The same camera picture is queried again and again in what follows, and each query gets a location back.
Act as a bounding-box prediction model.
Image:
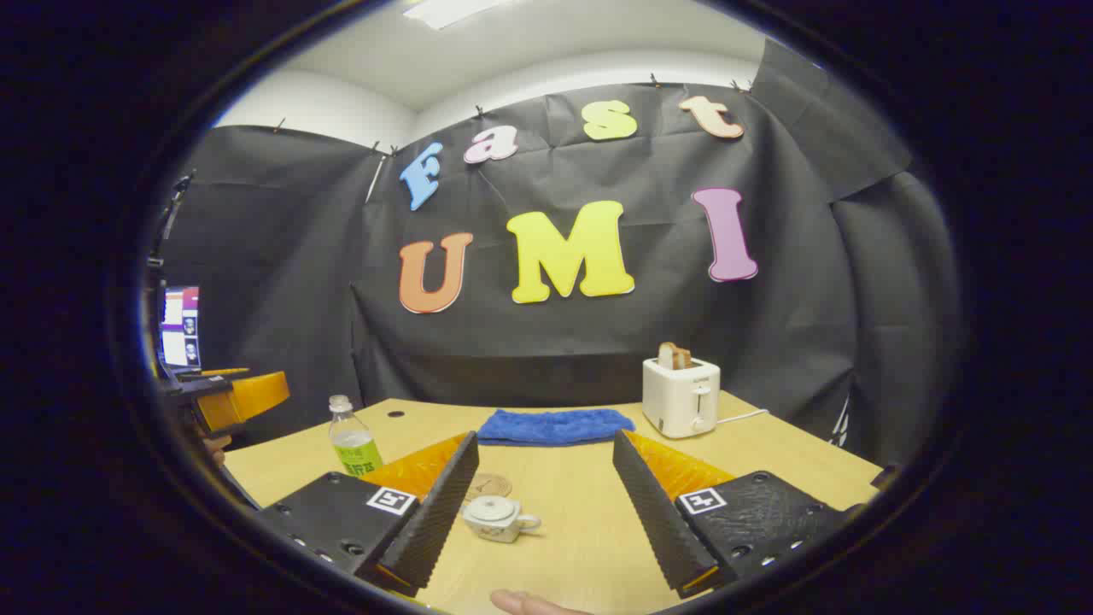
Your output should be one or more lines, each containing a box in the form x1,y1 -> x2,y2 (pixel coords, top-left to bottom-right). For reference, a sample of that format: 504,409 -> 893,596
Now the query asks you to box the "white teacup lid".
465,495 -> 518,524

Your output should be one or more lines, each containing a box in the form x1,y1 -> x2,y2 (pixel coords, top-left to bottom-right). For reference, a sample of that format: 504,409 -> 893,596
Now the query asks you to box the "blue towel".
476,408 -> 636,448

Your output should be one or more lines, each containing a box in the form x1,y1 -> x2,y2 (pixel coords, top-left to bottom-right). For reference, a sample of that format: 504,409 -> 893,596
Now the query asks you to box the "white toaster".
642,357 -> 721,439

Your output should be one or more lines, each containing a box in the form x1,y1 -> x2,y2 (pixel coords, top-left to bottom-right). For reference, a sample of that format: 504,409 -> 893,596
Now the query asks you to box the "black backdrop cloth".
158,38 -> 966,466

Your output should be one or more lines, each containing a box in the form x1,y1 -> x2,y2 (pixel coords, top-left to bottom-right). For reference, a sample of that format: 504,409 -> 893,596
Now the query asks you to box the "black stand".
147,171 -> 197,283

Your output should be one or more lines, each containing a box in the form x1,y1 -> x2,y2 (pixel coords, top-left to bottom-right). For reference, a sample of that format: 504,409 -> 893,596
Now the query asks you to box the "ceiling light panel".
403,0 -> 506,31

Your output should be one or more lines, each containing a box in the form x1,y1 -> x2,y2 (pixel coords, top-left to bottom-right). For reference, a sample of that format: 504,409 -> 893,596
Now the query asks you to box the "round wooden coaster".
465,472 -> 513,503

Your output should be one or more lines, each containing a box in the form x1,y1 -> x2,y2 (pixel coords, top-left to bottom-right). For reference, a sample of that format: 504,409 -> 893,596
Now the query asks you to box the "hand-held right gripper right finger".
612,429 -> 855,599

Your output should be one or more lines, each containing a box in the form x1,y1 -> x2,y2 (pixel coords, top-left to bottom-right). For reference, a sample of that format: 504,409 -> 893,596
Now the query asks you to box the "computer monitor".
159,286 -> 202,370

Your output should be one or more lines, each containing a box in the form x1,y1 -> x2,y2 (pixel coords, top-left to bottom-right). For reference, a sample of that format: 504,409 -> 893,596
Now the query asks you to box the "clear green-label water bottle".
329,395 -> 384,477

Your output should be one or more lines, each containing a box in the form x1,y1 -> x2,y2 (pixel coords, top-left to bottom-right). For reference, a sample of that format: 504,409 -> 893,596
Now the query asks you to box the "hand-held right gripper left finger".
256,430 -> 481,599

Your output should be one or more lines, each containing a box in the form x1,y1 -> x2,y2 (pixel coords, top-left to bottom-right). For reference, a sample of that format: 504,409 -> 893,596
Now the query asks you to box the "white ceramic teacup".
462,495 -> 542,544

